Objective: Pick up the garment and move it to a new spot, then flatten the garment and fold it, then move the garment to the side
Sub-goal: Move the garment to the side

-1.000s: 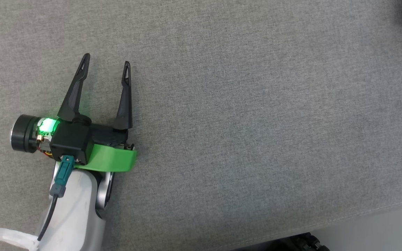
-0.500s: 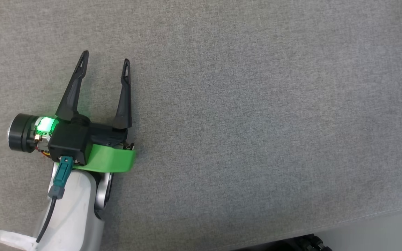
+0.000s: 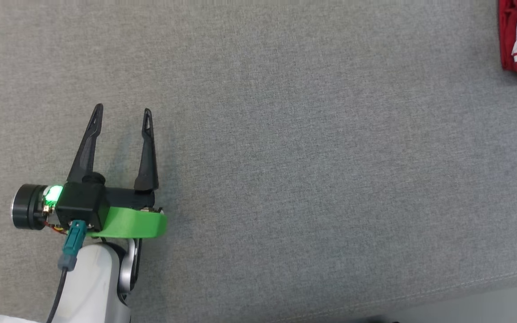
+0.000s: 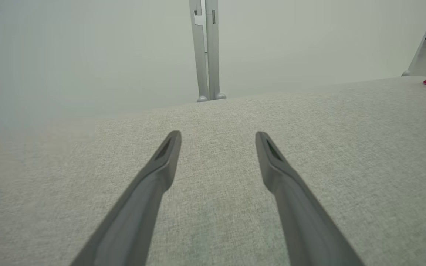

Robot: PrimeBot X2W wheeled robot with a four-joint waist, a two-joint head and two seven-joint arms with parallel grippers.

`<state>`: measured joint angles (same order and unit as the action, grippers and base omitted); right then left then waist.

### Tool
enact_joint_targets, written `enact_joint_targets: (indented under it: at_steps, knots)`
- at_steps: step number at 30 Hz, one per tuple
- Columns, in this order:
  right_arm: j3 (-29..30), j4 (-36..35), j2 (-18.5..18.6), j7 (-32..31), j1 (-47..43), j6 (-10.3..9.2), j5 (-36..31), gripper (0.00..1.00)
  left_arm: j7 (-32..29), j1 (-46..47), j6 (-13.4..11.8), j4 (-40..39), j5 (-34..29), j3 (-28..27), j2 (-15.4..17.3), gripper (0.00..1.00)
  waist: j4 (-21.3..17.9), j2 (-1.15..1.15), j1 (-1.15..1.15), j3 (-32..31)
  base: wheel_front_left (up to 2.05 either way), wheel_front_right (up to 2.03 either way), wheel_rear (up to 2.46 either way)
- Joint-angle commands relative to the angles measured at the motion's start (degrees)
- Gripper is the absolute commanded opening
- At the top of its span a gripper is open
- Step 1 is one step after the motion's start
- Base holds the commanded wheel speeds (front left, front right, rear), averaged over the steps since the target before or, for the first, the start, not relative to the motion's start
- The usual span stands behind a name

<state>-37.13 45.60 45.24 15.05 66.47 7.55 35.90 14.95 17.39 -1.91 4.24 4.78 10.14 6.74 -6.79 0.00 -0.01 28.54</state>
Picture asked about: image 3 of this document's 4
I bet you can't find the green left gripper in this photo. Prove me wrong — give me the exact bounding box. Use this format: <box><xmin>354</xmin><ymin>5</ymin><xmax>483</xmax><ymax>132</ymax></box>
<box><xmin>67</xmin><ymin>104</ymin><xmax>168</xmax><ymax>239</ymax></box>

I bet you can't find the left black cable teal plug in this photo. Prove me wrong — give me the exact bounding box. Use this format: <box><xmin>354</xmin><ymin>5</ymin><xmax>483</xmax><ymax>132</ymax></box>
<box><xmin>45</xmin><ymin>220</ymin><xmax>88</xmax><ymax>323</ymax></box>

